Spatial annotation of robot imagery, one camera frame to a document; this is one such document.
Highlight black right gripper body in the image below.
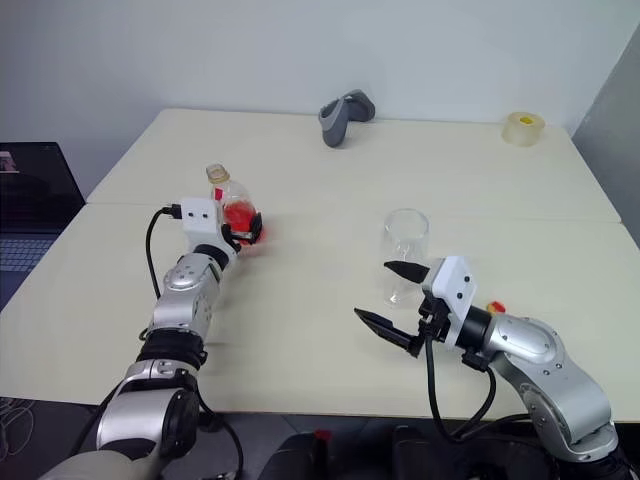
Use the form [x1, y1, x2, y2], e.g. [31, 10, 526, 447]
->
[417, 292, 454, 346]

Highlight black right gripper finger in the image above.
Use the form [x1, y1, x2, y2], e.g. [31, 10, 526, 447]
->
[383, 260, 431, 285]
[353, 308, 422, 359]

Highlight bottle with red liquid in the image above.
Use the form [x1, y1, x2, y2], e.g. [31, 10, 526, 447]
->
[204, 163, 266, 246]

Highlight clear glass cup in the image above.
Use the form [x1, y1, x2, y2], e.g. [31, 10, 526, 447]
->
[382, 208, 431, 307]

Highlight translucent tape roll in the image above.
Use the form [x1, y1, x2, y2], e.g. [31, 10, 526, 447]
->
[501, 111, 546, 148]

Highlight black laptop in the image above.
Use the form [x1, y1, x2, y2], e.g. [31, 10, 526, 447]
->
[0, 142, 86, 311]

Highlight grey partition panel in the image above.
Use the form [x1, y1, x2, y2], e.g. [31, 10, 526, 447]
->
[569, 29, 640, 251]

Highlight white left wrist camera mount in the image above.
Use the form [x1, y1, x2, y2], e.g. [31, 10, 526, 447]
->
[179, 197, 236, 251]

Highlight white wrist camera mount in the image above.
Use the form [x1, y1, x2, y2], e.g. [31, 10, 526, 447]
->
[179, 197, 236, 251]
[420, 255, 479, 347]

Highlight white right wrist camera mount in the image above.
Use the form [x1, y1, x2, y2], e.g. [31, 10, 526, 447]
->
[420, 255, 479, 347]

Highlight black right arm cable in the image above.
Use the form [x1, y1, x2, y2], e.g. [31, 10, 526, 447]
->
[423, 335, 531, 442]

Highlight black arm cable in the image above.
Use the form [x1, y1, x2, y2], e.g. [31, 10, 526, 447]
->
[145, 202, 184, 301]
[423, 335, 531, 442]

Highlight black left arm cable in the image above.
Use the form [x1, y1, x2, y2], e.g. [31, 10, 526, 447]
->
[145, 202, 184, 301]

